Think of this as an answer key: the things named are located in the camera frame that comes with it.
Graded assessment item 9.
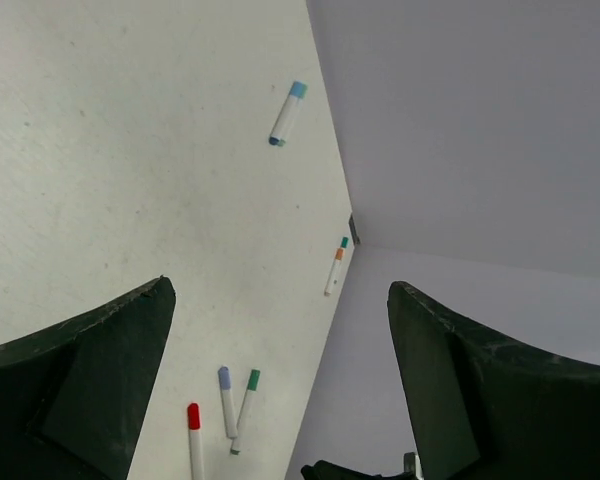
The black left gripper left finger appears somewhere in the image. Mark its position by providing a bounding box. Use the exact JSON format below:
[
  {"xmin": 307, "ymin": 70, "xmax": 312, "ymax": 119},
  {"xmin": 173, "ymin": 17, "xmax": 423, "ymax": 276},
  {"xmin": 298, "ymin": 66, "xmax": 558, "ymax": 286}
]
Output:
[{"xmin": 0, "ymin": 277, "xmax": 176, "ymax": 479}]

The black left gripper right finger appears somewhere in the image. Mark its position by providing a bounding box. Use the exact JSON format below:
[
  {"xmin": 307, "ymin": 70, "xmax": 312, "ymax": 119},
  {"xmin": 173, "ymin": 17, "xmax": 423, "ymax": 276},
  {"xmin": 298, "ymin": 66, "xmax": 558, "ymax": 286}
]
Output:
[{"xmin": 387, "ymin": 282, "xmax": 600, "ymax": 479}]

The red cap marker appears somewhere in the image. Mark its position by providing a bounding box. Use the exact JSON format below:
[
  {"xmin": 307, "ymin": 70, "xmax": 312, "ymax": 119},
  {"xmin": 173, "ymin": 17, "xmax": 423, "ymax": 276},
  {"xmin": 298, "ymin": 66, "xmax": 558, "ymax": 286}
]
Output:
[{"xmin": 187, "ymin": 403, "xmax": 205, "ymax": 480}]

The lavender cap marker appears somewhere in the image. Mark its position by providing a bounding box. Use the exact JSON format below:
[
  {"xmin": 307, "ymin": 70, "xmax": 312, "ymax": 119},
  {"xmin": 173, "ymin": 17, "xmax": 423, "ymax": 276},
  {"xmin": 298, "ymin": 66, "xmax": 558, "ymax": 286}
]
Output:
[{"xmin": 218, "ymin": 366, "xmax": 238, "ymax": 439}]

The orange cap marker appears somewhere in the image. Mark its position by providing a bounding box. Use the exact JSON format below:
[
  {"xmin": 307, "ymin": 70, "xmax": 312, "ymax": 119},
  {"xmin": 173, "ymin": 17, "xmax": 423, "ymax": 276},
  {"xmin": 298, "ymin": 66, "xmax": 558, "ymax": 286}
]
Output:
[{"xmin": 324, "ymin": 247, "xmax": 345, "ymax": 296}]

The light green cap marker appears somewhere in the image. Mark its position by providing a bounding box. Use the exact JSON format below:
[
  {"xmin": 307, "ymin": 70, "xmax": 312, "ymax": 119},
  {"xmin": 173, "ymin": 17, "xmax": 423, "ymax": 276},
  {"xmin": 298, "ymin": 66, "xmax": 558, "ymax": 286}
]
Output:
[{"xmin": 278, "ymin": 81, "xmax": 308, "ymax": 147}]

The light blue cap marker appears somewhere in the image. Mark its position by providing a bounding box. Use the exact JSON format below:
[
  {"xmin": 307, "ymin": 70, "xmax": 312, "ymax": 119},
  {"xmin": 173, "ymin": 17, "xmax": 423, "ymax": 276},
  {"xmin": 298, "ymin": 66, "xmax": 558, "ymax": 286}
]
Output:
[{"xmin": 268, "ymin": 86, "xmax": 293, "ymax": 147}]

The aluminium table frame rail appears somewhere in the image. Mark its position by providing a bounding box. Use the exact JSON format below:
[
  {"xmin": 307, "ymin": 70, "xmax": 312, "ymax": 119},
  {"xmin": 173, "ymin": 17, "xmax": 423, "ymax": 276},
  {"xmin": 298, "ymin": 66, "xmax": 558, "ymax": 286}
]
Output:
[{"xmin": 348, "ymin": 215, "xmax": 361, "ymax": 245}]

